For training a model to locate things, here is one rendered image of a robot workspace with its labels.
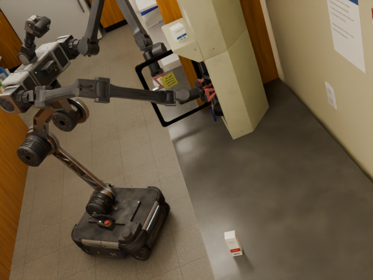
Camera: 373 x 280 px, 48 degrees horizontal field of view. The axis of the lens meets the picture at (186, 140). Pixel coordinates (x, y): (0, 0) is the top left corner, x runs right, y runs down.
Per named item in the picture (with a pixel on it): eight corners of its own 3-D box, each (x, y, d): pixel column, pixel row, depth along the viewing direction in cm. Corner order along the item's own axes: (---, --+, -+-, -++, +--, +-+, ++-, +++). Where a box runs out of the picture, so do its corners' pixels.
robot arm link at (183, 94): (164, 89, 213) (164, 106, 213) (164, 84, 202) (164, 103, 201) (188, 89, 214) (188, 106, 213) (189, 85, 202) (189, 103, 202)
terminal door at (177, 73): (212, 104, 235) (188, 40, 212) (163, 128, 234) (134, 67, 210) (211, 103, 236) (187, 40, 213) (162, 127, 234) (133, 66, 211)
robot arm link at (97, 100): (91, 78, 189) (91, 102, 188) (97, 76, 185) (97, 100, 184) (169, 89, 216) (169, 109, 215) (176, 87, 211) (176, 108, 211)
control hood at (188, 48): (189, 35, 212) (182, 16, 206) (204, 60, 186) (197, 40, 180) (168, 44, 212) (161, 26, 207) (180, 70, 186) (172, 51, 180)
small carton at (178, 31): (183, 34, 190) (179, 22, 186) (187, 37, 186) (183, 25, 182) (174, 39, 189) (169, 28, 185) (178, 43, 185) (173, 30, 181)
